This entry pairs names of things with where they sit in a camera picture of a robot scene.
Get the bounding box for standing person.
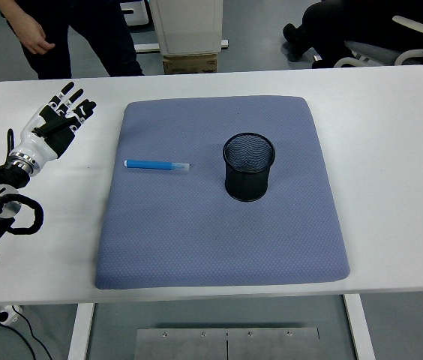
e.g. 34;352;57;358
0;0;145;80

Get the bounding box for brown cardboard box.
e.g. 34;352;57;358
162;53;219;75

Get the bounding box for blue marker with clear cap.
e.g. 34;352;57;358
124;159;191;174

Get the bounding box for white stand foot bar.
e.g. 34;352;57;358
135;39;230;53

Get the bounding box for blue-grey textured mat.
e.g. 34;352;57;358
94;94;351;290

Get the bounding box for white table leg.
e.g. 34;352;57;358
67;302;95;360
343;294;377;360

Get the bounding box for black mesh pen holder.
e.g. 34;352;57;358
222;132;277;203

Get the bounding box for white chair with grey seat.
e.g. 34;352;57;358
333;15;423;68

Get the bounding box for white low machine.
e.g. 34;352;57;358
120;0;153;27

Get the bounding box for person's hand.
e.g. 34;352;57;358
19;22;56;56

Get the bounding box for white power strip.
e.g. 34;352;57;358
0;304;23;326

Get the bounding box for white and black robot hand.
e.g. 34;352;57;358
12;81;98;170

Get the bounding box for black floor cable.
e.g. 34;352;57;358
0;307;53;360

